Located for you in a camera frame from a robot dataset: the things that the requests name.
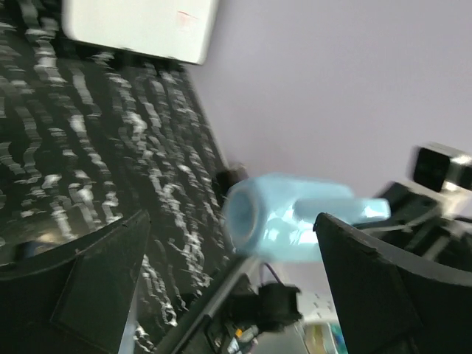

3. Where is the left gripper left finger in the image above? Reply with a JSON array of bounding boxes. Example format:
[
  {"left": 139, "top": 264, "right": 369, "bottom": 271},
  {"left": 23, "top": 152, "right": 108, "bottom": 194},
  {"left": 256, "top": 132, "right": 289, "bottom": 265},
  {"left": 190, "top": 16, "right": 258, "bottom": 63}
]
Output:
[{"left": 1, "top": 211, "right": 150, "bottom": 353}]

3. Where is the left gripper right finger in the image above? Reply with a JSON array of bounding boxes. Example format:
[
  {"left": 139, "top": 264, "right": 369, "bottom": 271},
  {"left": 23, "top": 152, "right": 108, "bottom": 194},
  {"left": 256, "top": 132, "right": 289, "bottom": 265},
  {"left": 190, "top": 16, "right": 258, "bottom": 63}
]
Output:
[{"left": 313, "top": 214, "right": 471, "bottom": 354}]

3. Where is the light blue mug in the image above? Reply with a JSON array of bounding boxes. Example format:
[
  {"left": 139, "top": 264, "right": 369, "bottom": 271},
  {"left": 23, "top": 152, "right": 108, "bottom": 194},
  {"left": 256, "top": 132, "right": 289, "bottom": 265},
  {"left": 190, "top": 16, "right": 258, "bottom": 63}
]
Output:
[{"left": 222, "top": 173, "right": 391, "bottom": 263}]

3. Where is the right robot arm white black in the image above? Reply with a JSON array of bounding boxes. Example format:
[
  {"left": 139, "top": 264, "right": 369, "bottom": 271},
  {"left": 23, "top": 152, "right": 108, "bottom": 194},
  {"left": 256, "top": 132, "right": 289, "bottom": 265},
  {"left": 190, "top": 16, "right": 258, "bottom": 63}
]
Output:
[{"left": 361, "top": 143, "right": 471, "bottom": 271}]

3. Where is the black marble pattern mat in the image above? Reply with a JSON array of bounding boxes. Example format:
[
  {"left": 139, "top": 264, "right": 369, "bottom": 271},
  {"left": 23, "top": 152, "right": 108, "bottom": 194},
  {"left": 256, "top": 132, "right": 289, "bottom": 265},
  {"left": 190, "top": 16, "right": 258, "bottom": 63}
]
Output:
[{"left": 1, "top": 1, "right": 234, "bottom": 353}]

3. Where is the white whiteboard black frame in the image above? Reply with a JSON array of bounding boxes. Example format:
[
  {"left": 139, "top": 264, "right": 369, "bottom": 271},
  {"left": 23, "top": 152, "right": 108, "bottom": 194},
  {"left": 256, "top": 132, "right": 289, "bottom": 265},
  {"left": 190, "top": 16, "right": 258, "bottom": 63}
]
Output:
[{"left": 62, "top": 0, "right": 219, "bottom": 65}]

